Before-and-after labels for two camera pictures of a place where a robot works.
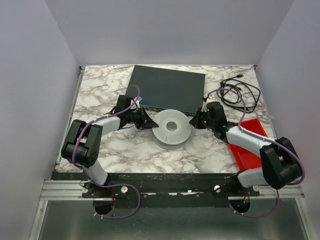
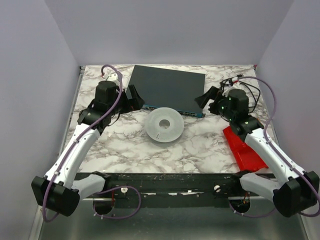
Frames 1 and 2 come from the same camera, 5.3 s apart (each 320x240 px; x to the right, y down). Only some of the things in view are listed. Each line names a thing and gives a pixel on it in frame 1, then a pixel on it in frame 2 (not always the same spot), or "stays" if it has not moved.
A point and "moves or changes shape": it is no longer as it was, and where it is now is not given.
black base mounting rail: [165, 189] stays
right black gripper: [199, 120] -> [213, 100]
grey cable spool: [174, 129] moves or changes shape
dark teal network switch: [169, 90] stays
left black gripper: [143, 120] -> [127, 100]
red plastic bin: [247, 158] stays
